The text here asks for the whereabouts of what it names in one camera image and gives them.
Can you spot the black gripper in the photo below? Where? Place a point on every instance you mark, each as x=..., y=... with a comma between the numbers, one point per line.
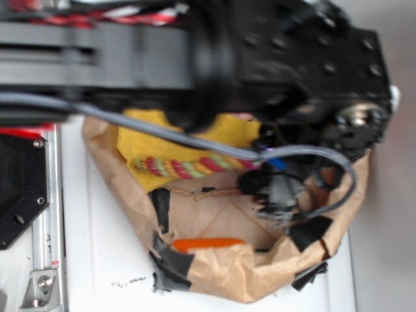
x=306, y=69

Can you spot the yellow microfiber cloth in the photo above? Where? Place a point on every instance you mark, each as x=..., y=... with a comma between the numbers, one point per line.
x=155, y=162

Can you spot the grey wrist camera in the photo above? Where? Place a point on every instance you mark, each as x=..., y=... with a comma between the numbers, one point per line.
x=276, y=192

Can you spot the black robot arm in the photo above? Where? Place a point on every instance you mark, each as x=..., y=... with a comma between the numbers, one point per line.
x=100, y=59

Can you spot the pink plush bunny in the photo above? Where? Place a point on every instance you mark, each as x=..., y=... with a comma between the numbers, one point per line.
x=245, y=116

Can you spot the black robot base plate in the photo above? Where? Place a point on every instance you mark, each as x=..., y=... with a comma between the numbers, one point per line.
x=24, y=185

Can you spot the aluminium extrusion rail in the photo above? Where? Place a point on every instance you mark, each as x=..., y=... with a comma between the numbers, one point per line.
x=48, y=229

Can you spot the metal corner bracket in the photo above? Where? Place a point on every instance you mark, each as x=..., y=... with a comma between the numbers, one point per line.
x=43, y=292

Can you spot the brown paper bag bin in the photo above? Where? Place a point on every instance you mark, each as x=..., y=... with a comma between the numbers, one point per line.
x=213, y=207

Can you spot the orange toy carrot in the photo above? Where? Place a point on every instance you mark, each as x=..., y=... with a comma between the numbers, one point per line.
x=186, y=246

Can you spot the white tray board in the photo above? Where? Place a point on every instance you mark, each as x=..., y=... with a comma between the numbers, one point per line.
x=108, y=269

